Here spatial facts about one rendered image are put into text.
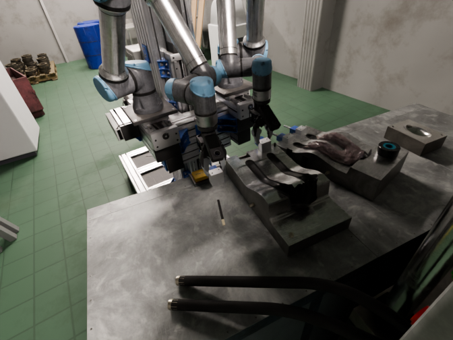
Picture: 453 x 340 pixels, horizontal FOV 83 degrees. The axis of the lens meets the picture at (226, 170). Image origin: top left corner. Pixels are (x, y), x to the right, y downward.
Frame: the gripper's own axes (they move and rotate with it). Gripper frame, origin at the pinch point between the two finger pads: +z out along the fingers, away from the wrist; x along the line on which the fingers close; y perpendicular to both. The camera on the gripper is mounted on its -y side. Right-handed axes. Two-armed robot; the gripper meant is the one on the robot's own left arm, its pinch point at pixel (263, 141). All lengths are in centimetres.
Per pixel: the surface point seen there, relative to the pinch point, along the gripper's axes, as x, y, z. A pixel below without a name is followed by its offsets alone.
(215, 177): 29.7, -14.3, -2.2
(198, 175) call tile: 32.3, 3.2, 9.0
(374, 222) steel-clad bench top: -17, -50, 13
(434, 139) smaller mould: -74, -30, 7
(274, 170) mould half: 4.0, -15.2, 4.6
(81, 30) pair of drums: 91, 592, 26
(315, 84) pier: -220, 216, 95
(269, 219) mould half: 19.1, -36.1, 5.5
